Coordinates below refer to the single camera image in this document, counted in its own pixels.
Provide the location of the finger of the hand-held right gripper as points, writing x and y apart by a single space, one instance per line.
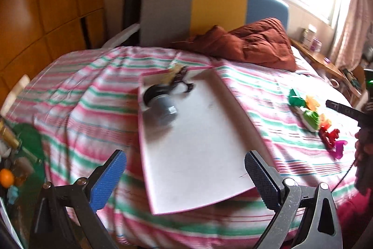
345 111

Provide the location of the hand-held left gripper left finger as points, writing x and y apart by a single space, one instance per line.
106 179

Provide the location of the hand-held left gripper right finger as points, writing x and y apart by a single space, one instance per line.
262 179

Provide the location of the yellow toy block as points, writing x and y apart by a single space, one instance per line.
313 102

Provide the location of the green round toy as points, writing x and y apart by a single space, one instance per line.
310 119

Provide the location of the green plastic toy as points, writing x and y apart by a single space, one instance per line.
296 98

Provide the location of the white tray with pink edge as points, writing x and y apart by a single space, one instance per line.
198 135

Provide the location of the orange cube blocks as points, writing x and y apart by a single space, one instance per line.
325 121

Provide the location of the green book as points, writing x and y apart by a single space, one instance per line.
352 79

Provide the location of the wooden bedside desk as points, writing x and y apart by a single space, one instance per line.
323 61

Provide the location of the white pillow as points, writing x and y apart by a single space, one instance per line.
303 62

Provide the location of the purple box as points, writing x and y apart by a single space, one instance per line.
316 44

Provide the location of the green cloth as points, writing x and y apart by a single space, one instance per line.
30 144

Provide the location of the striped blanket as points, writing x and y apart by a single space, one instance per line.
87 97

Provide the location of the white box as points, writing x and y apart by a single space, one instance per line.
308 33

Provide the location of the grey and black plastic cylinder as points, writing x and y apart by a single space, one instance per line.
163 109

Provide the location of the pink curtain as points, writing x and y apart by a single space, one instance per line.
354 18

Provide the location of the small blue toy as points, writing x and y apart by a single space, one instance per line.
13 195

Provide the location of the orange ball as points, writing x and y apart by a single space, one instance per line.
6 178

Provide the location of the gold bottle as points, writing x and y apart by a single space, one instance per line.
11 135

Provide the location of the brown duvet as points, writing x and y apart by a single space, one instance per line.
256 42

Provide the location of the pale yellow toy piece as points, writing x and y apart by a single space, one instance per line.
171 74

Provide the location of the dark brown spiky toy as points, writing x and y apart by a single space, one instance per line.
183 80

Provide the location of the grey yellow blue headboard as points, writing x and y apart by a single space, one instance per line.
215 7

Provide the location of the black rolled mat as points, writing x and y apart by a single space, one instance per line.
132 4

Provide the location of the wooden wardrobe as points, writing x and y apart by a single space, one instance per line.
43 9

